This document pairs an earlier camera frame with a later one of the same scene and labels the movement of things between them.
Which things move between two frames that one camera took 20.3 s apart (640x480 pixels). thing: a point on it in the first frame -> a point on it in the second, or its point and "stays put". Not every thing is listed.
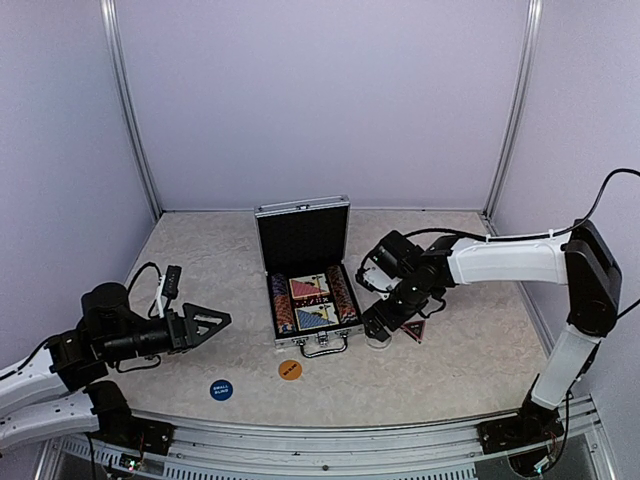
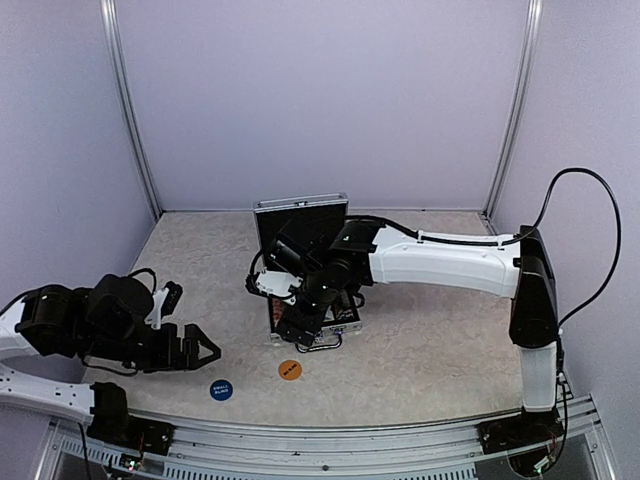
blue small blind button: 221,389 stays put
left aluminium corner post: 111,27 stays put
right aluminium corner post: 533,33 stays put
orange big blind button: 290,369 stays put
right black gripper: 392,320 -> 312,322
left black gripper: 183,330 -> 171,359
